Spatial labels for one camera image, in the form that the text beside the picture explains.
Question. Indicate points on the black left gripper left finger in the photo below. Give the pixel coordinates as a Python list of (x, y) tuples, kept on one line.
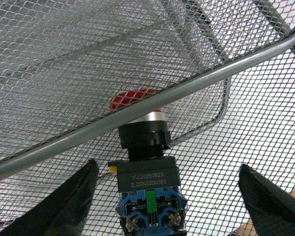
[(64, 211)]

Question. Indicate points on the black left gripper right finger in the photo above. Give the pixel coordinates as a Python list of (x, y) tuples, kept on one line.
[(271, 209)]

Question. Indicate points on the red emergency stop button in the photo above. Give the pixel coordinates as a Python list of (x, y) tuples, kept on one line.
[(151, 202)]

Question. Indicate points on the mesh tray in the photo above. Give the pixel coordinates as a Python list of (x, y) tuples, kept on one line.
[(257, 127), (72, 70)]

